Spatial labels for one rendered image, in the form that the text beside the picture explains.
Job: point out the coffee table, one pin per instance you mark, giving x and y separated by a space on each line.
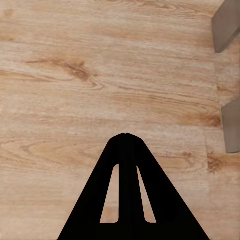
225 28

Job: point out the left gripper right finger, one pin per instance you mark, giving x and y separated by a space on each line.
174 220

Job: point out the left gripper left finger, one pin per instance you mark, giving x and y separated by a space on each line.
84 221

